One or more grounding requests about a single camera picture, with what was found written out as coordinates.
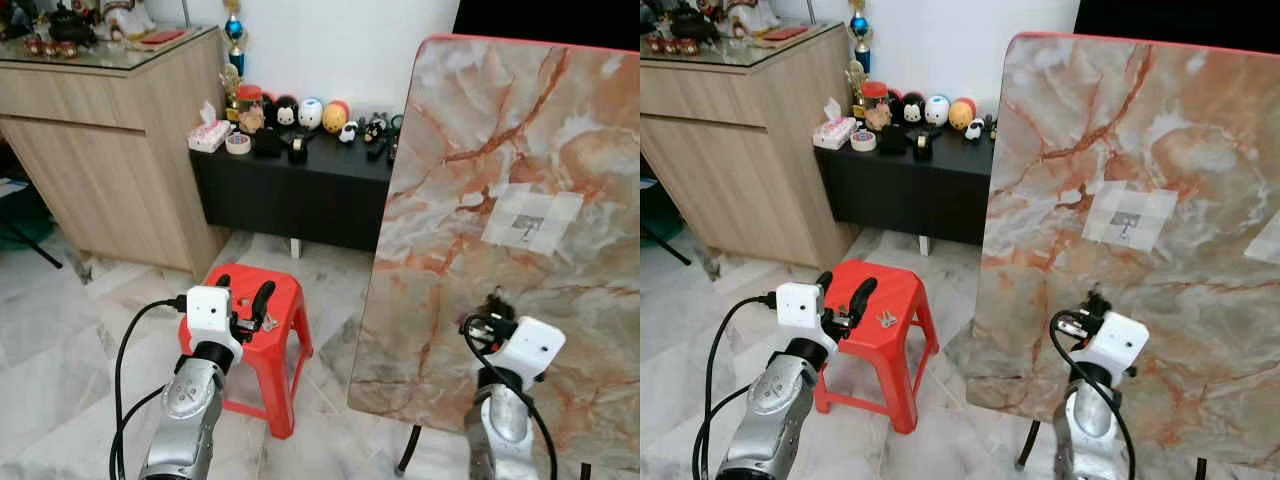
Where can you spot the black mouse plush toy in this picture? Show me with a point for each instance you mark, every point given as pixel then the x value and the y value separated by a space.
pixel 285 113
pixel 911 110

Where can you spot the small silver key set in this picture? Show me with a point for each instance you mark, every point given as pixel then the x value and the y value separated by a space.
pixel 269 323
pixel 886 320

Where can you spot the black incense pot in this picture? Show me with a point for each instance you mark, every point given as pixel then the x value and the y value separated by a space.
pixel 698 25
pixel 72 28

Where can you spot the white tape roll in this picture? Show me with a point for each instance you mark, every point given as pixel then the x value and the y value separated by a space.
pixel 229 144
pixel 855 141

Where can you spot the clear jar with red lid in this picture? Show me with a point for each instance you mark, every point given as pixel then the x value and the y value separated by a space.
pixel 250 95
pixel 876 92

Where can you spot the white robed figurine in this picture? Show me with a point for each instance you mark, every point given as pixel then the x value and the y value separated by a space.
pixel 125 15
pixel 752 15

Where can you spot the green bag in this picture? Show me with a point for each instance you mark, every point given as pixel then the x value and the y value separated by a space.
pixel 12 215
pixel 650 210

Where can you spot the small black pouch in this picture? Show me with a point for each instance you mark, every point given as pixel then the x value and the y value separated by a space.
pixel 287 133
pixel 912 130

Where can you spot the marble pattern table board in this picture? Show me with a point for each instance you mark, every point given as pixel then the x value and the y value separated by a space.
pixel 1080 120
pixel 470 130

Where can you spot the black television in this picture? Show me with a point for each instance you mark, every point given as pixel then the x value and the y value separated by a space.
pixel 550 18
pixel 1180 18

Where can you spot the black low TV console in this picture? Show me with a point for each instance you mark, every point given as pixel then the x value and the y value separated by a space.
pixel 290 195
pixel 900 190

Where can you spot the red plastic stool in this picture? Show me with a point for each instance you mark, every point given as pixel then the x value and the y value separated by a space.
pixel 900 300
pixel 285 300

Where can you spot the black and white figure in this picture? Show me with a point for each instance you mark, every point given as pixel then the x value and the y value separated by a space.
pixel 990 125
pixel 374 128

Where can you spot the red packet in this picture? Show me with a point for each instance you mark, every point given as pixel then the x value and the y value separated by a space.
pixel 163 37
pixel 787 33

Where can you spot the silver lamp stand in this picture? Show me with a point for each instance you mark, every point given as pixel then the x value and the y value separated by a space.
pixel 186 10
pixel 810 10

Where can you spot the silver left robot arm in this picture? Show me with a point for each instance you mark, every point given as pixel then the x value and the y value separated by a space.
pixel 185 420
pixel 770 420

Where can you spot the white round plush toy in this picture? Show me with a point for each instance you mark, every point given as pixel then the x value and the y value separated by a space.
pixel 937 110
pixel 311 113

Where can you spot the black tripod leg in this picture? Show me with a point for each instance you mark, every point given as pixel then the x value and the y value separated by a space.
pixel 35 252
pixel 670 250

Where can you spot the yellow round plush toy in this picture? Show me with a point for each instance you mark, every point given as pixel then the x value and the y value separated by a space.
pixel 962 115
pixel 336 118

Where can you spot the light wooden cabinet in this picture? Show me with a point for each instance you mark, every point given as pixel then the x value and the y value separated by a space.
pixel 740 170
pixel 100 170

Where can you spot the black tape dispenser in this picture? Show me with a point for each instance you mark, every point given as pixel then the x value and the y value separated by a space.
pixel 923 148
pixel 298 152

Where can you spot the clear adhesive wall hook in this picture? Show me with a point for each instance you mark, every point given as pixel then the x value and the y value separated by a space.
pixel 1128 225
pixel 530 230
pixel 1265 240

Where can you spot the small panda figure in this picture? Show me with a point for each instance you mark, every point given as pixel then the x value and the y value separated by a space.
pixel 975 129
pixel 348 132

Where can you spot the black wallet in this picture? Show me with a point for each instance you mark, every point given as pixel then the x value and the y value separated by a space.
pixel 266 147
pixel 892 142

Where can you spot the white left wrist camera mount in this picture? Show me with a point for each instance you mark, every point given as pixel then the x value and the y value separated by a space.
pixel 800 312
pixel 210 315

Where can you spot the tall trophy with blue ball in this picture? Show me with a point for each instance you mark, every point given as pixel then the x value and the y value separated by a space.
pixel 858 27
pixel 234 30

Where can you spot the small red cup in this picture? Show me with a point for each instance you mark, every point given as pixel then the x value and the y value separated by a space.
pixel 50 47
pixel 67 48
pixel 691 46
pixel 674 45
pixel 657 44
pixel 33 46

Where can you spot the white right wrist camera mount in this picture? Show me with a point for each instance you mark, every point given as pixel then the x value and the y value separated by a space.
pixel 1120 342
pixel 535 345

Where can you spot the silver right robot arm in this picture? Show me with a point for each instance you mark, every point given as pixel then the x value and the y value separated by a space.
pixel 1090 430
pixel 505 430

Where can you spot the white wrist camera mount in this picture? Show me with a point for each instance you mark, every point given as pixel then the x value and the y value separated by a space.
pixel 210 315
pixel 535 345
pixel 800 312
pixel 1120 342

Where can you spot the small gold trophy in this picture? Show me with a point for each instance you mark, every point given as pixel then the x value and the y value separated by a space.
pixel 231 80
pixel 856 78

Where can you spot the white pink tissue pack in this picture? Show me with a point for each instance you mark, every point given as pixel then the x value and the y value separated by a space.
pixel 835 131
pixel 210 135

